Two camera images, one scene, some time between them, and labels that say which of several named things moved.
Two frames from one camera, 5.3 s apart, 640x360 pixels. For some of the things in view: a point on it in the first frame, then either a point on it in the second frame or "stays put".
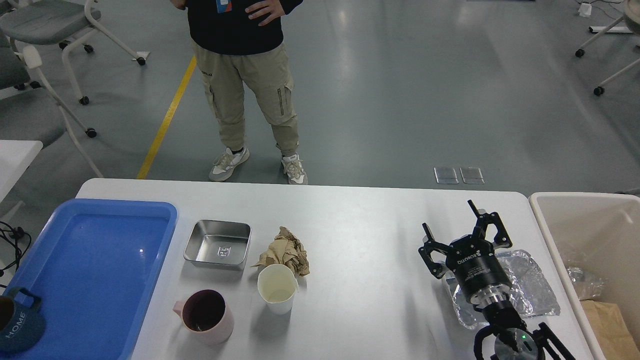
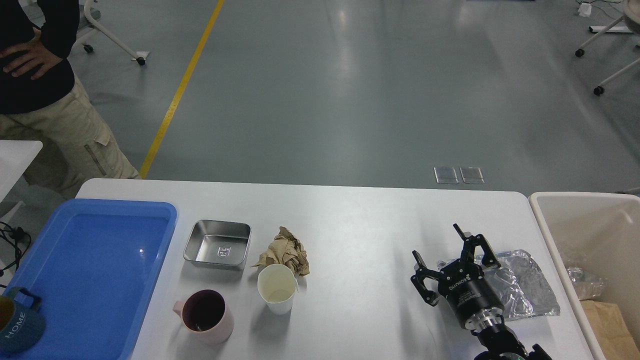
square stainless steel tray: x=219 y=245 stays put
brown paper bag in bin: x=612 y=330 stays put
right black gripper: x=474 y=260 -> x=464 y=285
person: x=234 y=40 -> x=41 y=99
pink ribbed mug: x=206 y=316 stays put
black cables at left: x=20 y=240 stays put
